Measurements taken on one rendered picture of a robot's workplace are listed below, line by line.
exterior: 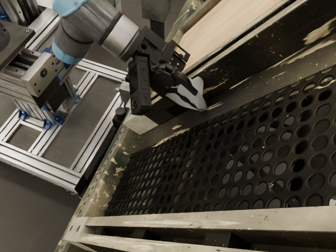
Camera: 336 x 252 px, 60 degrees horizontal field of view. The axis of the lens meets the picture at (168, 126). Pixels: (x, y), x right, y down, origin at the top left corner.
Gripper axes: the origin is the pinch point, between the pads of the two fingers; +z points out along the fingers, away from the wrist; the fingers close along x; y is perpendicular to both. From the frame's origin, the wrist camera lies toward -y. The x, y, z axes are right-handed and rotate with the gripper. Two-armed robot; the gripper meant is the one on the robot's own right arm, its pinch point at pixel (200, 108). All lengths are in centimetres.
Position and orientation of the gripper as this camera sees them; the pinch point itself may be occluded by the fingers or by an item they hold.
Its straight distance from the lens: 64.4
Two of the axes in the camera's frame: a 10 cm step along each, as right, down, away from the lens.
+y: 3.5, -7.9, 4.9
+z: 7.7, 5.5, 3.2
